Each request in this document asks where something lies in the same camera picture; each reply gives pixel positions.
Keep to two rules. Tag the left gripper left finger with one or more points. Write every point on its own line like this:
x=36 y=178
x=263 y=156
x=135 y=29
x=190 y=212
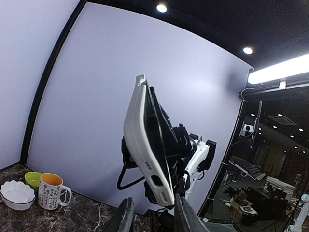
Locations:
x=122 y=219

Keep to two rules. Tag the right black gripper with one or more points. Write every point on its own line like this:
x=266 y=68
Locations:
x=172 y=142

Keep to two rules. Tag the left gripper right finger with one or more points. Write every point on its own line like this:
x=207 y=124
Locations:
x=185 y=219

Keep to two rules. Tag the black smartphone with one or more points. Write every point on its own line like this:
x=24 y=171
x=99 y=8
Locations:
x=156 y=126

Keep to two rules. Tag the white phone case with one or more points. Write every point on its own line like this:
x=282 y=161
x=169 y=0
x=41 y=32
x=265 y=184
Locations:
x=138 y=145

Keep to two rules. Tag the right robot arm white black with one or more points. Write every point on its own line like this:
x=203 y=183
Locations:
x=183 y=176

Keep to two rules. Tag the white patterned mug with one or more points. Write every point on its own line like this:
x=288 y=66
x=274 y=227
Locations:
x=52 y=193

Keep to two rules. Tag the white scalloped bowl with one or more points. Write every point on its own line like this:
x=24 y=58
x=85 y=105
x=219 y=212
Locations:
x=17 y=195

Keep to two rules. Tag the right black frame post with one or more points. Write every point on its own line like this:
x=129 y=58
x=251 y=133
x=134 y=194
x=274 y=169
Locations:
x=234 y=140

